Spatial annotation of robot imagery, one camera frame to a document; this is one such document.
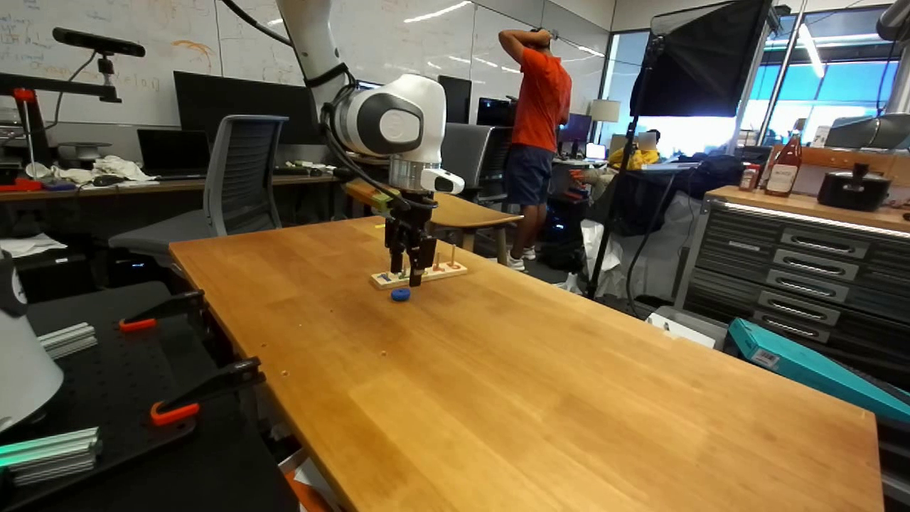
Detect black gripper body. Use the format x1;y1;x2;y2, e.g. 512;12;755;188
382;188;441;251

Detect wooden peg stand board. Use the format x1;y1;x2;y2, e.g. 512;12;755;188
371;259;472;289

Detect black light stand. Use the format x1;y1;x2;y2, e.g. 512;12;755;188
584;114;648;302

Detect small round wooden table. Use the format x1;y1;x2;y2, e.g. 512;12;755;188
343;178;527;268

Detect grey padded office chair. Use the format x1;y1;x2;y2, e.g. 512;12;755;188
435;121;496;197

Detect dark computer monitor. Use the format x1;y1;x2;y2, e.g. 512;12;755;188
435;75;476;129

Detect person in orange shirt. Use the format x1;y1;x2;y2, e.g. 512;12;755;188
499;26;576;272

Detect grey mesh office chair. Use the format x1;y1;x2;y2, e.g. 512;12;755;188
105;110;291;255

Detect large black monitor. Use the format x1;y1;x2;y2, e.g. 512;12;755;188
171;67;331;150

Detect white table lamp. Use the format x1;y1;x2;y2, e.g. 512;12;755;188
584;97;624;148

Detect seated person in yellow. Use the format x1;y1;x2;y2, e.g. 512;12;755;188
607;129;665;174

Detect black laptop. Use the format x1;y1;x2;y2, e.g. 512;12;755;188
135;126;213;181

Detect long wooden desk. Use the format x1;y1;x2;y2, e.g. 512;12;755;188
0;168;343;238

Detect white box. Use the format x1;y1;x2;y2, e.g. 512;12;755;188
645;305;731;352

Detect crumpled white cloth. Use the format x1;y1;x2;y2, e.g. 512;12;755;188
24;154;159;191

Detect black softbox light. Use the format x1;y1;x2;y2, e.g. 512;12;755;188
630;0;778;119

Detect aluminium extrusion bars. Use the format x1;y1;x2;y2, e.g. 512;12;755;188
0;424;102;488
34;318;101;363

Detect red bottle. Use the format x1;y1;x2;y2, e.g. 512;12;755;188
763;131;809;198

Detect grey drawer cabinet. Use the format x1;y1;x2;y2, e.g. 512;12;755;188
682;181;910;380

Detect white rounded cover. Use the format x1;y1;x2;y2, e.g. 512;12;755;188
0;309;70;439

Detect teal case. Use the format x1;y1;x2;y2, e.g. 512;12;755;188
725;315;910;430

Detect black box device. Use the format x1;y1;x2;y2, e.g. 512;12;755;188
818;163;894;212

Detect black orange handled clamp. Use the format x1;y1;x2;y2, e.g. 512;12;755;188
117;286;208;335
148;355;266;433

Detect black camera on mount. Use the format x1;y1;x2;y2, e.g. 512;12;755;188
48;26;148;104

